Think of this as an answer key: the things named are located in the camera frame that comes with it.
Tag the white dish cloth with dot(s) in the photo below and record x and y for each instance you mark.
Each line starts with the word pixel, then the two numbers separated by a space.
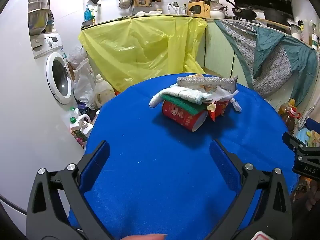
pixel 147 12

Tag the pale green cabinet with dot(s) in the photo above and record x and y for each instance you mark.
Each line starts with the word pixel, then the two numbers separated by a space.
pixel 217 47

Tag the clear glass bottle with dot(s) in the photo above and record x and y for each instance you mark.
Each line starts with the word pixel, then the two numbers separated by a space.
pixel 171 9
pixel 184 10

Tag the white bottle with green cap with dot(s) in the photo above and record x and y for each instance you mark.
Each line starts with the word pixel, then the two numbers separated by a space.
pixel 76 130

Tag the white jar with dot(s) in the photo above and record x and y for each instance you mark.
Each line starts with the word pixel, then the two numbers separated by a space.
pixel 295 32

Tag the grey mesh cloth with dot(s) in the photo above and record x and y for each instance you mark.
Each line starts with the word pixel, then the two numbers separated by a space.
pixel 200 80

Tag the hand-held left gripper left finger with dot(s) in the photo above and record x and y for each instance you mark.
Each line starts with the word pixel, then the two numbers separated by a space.
pixel 96 165

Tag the light blue cartoon board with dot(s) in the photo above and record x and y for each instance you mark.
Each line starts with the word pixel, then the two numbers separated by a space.
pixel 308 137

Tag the metal bowls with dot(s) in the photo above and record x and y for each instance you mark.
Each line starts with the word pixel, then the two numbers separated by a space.
pixel 37 20

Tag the white cooking pot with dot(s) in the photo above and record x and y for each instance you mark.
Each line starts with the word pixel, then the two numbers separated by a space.
pixel 217 13

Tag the black wok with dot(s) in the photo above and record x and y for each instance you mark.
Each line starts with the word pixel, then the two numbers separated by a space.
pixel 277 17

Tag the cooking oil bottle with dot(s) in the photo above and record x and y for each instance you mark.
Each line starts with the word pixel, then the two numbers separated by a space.
pixel 287 116

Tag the white plastic bag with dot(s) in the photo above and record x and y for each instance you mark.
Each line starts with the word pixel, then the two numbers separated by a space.
pixel 82 82

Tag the white detergent jug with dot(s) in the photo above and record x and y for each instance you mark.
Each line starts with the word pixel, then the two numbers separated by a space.
pixel 87 127

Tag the yellow plastic sheet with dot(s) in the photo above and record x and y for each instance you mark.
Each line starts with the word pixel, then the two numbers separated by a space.
pixel 137 50

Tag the red snack wrapper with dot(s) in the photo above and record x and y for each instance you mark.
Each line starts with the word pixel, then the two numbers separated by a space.
pixel 220 108

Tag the bottle with green label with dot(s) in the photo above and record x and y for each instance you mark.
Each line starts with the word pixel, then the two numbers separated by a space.
pixel 315 38

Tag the white washing machine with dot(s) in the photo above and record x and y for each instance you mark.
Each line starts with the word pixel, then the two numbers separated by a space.
pixel 57 77

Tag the white paper tissue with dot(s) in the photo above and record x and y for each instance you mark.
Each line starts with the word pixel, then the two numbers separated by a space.
pixel 222 95

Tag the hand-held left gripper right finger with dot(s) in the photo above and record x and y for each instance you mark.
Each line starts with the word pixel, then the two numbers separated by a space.
pixel 222 165

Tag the grey cloth with teal trim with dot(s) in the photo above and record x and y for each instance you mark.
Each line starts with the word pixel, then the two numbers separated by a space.
pixel 270 62

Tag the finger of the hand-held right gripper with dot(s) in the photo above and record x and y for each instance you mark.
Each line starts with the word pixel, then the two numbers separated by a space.
pixel 302 155
pixel 313 124

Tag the person's left hand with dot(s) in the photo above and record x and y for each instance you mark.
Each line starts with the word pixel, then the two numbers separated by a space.
pixel 145 237

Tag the beige detergent jug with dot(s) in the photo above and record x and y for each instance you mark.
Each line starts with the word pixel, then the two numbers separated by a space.
pixel 103 95

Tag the black frying pan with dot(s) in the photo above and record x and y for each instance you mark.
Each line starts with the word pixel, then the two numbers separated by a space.
pixel 243 12

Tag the white and blue towel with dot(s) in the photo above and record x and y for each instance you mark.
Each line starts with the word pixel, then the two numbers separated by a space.
pixel 185 93

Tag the red paper cup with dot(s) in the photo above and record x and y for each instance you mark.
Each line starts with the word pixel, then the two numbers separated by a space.
pixel 180 116

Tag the green scouring pad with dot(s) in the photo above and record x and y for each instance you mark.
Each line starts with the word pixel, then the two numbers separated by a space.
pixel 190 106

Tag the blue soap bottle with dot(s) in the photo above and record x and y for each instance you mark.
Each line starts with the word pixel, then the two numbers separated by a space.
pixel 88 13

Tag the white plastic bottle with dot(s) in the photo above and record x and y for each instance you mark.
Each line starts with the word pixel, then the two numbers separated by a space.
pixel 306 32

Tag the yellow microwave oven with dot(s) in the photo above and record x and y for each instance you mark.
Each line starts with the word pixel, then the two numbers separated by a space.
pixel 197 8

